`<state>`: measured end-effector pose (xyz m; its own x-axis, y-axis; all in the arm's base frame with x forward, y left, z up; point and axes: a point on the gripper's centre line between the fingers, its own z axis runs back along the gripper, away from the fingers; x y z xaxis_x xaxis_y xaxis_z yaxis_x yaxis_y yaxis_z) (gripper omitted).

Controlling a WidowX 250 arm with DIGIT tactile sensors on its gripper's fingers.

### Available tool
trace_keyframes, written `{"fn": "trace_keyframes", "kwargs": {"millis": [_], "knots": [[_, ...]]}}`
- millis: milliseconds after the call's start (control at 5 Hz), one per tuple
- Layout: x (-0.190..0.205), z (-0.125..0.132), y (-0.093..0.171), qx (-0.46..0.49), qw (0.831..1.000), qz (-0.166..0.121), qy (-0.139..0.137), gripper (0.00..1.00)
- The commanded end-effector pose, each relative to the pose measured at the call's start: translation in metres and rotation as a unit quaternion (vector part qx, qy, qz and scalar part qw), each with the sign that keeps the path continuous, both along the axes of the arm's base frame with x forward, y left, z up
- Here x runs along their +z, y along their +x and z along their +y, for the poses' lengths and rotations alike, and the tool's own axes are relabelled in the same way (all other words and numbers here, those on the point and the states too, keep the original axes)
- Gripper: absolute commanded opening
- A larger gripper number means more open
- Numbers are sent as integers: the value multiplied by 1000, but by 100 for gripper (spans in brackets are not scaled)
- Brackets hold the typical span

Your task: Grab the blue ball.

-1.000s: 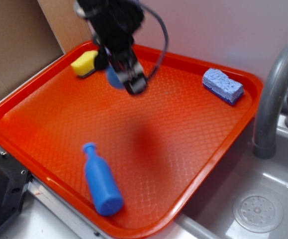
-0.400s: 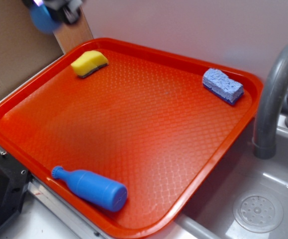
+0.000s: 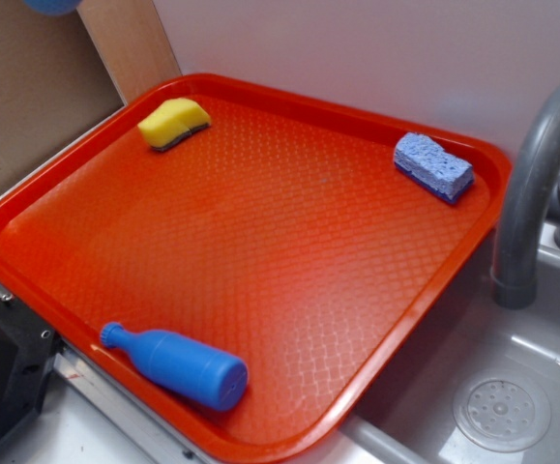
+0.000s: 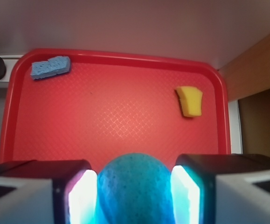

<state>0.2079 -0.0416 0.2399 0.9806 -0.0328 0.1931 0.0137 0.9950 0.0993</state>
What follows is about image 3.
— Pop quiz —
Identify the blue cellulose sponge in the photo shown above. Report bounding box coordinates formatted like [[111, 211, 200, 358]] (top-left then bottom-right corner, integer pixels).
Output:
[[393, 132, 475, 204]]

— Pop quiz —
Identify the grey sink faucet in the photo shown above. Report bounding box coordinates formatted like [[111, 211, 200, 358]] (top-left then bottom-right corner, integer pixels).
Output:
[[490, 85, 560, 309]]

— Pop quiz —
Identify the red plastic tray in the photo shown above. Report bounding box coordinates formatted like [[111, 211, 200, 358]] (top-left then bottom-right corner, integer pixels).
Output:
[[0, 74, 511, 463]]

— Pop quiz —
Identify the round sink drain strainer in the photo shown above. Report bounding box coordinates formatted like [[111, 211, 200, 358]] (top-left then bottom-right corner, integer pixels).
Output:
[[453, 369, 551, 453]]

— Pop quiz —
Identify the blue plastic bottle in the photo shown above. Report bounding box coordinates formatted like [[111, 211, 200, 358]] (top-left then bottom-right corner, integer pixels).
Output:
[[100, 322, 249, 412]]

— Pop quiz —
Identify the wooden board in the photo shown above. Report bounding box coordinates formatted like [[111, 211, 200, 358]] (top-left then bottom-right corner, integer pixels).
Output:
[[77, 0, 182, 104]]

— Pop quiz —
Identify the yellow scrub sponge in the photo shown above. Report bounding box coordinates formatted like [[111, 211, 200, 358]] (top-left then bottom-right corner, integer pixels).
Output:
[[137, 98, 212, 152]]

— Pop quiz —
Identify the grey plastic sink basin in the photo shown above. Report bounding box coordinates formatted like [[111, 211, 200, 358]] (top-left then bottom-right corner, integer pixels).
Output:
[[341, 226, 560, 464]]

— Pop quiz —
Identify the blue textured ball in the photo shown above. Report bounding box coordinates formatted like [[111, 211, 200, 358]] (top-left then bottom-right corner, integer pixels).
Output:
[[23, 0, 82, 16]]

